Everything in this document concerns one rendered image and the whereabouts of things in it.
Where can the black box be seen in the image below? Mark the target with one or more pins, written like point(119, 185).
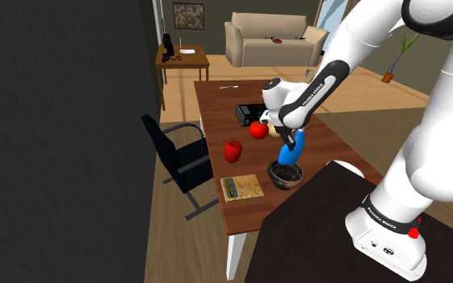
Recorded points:
point(246, 113)

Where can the red bell pepper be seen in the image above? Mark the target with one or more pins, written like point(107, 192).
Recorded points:
point(232, 152)

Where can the potted green plant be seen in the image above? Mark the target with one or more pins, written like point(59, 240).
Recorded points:
point(389, 75)

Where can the black office chair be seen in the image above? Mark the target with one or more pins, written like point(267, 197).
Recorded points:
point(171, 156)

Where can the beige sofa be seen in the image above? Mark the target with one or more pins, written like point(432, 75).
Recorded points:
point(273, 47)

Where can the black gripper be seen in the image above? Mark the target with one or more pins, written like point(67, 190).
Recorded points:
point(288, 140)

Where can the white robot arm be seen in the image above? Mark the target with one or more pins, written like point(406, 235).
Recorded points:
point(438, 129)

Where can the red round apple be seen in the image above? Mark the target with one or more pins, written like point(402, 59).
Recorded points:
point(258, 130)

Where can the white round object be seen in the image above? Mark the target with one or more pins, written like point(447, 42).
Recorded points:
point(349, 166)

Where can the glass window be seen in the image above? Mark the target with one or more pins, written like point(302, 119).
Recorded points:
point(330, 15)

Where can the blue vase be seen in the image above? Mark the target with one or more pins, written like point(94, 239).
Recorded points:
point(287, 157)

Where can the brown wooden table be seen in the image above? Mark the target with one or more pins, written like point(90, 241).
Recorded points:
point(218, 129)

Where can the beige round object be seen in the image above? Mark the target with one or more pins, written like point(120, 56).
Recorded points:
point(274, 131)

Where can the tan patterned book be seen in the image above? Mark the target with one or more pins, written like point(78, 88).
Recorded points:
point(243, 188)

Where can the dark brown bowl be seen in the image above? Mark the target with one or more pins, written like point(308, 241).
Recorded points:
point(285, 178)

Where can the small wooden side table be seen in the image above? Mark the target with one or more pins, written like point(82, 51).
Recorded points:
point(189, 59)

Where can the framed wall picture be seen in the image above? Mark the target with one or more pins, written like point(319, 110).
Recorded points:
point(188, 15)

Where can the silver cutlery piece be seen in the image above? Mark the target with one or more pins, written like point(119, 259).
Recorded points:
point(229, 86)

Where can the dark robot stand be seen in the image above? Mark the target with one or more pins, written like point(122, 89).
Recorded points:
point(308, 235)

